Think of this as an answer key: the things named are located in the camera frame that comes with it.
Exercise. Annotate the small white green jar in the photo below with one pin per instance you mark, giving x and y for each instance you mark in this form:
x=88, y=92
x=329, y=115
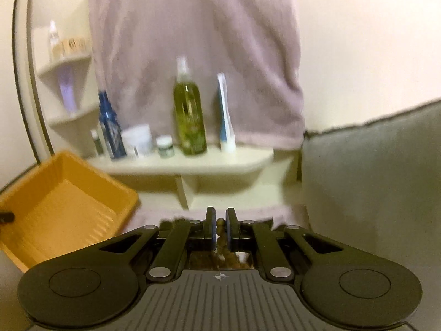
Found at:
x=164, y=146

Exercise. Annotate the pink mat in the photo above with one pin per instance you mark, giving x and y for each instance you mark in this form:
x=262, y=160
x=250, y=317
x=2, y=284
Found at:
x=155, y=215

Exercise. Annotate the white and blue tube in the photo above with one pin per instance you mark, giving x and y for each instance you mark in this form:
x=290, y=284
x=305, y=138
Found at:
x=224, y=117

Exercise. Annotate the grey cushion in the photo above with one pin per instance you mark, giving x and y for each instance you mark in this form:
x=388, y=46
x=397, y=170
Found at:
x=372, y=179

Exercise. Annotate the clear spray bottle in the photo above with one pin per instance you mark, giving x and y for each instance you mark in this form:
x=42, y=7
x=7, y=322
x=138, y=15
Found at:
x=53, y=41

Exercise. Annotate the mauve hanging towel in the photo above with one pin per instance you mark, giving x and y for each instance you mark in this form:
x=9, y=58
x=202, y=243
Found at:
x=193, y=41

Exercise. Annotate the green spray bottle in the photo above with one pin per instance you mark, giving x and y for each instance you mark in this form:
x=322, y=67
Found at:
x=188, y=117

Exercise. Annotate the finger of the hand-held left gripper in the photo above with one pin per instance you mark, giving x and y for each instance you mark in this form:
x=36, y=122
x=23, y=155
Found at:
x=6, y=218

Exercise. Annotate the green lip balm stick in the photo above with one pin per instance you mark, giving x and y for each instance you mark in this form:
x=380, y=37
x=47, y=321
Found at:
x=97, y=143

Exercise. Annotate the orange plastic tray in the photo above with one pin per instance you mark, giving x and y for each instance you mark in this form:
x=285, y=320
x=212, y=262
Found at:
x=62, y=207

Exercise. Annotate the white plastic jar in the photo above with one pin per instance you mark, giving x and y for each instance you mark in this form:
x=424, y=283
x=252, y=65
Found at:
x=137, y=141

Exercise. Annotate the blue spray bottle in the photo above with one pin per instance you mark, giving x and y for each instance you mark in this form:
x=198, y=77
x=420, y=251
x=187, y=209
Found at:
x=110, y=127

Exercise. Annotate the lavender tube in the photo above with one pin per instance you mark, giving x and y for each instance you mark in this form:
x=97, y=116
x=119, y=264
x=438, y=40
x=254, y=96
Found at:
x=68, y=91

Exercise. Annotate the cream shelf unit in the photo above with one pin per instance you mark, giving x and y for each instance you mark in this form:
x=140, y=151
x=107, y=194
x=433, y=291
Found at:
x=193, y=165

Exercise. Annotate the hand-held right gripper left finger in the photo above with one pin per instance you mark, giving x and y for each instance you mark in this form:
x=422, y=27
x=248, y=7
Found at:
x=211, y=229

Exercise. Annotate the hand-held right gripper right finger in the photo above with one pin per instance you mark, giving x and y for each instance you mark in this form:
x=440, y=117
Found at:
x=231, y=229

